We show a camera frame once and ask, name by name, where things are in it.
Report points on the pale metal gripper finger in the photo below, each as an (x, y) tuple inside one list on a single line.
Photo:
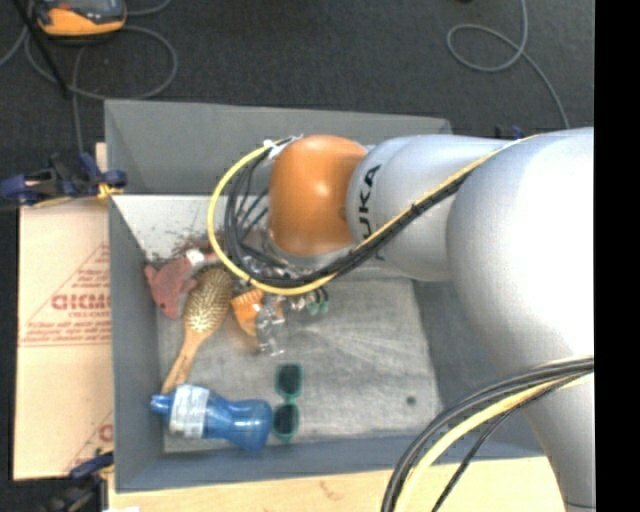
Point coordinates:
[(264, 330), (280, 332)]

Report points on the small orange brush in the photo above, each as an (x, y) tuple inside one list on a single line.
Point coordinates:
[(246, 310)]

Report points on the green sunglasses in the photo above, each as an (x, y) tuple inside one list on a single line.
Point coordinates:
[(287, 395)]

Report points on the wooden hairbrush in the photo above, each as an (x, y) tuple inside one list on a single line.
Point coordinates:
[(207, 300)]

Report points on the grey metal bin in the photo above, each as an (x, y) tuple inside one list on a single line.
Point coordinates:
[(360, 350)]

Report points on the blue plastic bottle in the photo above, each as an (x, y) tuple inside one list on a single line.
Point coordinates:
[(230, 419)]

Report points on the pink toy fish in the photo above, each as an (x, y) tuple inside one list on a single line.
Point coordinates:
[(167, 287)]

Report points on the brown cardboard board red print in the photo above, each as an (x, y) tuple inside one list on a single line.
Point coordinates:
[(60, 370)]

